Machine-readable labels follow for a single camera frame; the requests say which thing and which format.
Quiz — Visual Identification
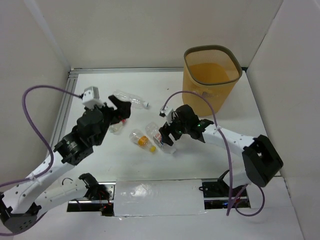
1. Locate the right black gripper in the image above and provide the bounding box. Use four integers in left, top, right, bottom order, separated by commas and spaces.
159, 112, 190, 146

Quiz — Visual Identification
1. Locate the clear bottle red-blue label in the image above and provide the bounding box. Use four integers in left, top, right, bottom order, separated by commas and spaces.
145, 122, 176, 154

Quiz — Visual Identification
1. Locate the clear bottle red label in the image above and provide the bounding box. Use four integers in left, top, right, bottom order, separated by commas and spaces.
108, 119, 127, 135

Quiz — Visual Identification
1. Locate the clear bottle orange label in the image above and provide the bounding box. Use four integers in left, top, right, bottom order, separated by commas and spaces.
129, 129, 156, 153

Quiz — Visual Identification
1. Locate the clear bottle blue label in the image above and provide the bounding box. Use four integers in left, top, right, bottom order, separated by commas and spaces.
200, 91, 211, 98

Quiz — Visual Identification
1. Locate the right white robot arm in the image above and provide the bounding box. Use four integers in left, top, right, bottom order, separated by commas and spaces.
159, 104, 284, 196

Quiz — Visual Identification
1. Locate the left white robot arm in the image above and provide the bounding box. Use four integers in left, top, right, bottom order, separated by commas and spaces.
0, 95, 132, 236

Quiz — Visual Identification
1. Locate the orange mesh waste bin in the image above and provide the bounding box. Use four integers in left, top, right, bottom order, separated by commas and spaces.
182, 45, 243, 117

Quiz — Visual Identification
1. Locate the clear bottle white cap far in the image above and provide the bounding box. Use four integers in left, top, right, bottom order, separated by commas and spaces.
113, 90, 149, 109

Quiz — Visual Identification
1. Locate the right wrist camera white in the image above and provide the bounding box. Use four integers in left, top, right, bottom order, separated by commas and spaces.
159, 105, 175, 126

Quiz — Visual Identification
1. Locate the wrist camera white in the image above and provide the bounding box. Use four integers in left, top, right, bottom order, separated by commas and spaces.
159, 105, 175, 126
82, 86, 104, 109

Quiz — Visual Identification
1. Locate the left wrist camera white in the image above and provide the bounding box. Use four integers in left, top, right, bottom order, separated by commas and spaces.
82, 86, 104, 109

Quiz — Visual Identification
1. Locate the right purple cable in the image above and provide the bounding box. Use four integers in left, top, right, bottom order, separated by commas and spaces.
163, 90, 266, 218

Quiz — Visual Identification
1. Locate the purple cable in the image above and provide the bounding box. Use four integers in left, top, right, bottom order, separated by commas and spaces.
163, 90, 266, 218
0, 85, 85, 237

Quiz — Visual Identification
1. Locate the aluminium frame rail left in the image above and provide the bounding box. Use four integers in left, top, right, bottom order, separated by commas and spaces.
49, 72, 78, 150

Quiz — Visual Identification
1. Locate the aluminium frame rail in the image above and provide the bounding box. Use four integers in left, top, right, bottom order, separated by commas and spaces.
69, 67, 184, 75
49, 72, 78, 150

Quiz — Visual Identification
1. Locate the aluminium frame rail back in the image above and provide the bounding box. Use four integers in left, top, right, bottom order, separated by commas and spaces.
69, 67, 184, 75

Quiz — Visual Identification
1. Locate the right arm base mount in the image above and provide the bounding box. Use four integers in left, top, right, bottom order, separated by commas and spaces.
198, 179, 251, 210

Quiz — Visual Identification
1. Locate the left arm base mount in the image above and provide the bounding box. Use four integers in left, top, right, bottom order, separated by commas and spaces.
66, 182, 116, 217

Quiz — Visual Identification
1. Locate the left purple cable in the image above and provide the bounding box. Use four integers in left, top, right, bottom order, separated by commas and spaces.
0, 85, 85, 237

